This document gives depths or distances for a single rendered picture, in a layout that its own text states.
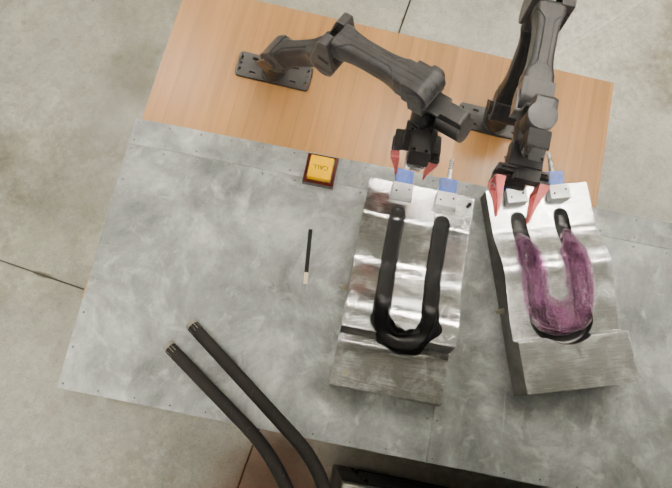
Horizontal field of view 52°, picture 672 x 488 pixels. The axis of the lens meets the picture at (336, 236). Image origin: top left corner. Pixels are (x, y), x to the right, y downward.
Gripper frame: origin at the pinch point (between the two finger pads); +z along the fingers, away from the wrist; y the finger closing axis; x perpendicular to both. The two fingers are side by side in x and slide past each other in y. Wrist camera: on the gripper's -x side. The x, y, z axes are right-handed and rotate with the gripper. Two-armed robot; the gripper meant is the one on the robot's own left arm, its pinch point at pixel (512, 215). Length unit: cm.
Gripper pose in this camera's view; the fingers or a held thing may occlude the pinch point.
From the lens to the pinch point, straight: 140.5
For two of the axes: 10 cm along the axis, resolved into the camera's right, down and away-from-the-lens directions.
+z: -2.3, 9.4, -2.3
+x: -0.3, 2.3, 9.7
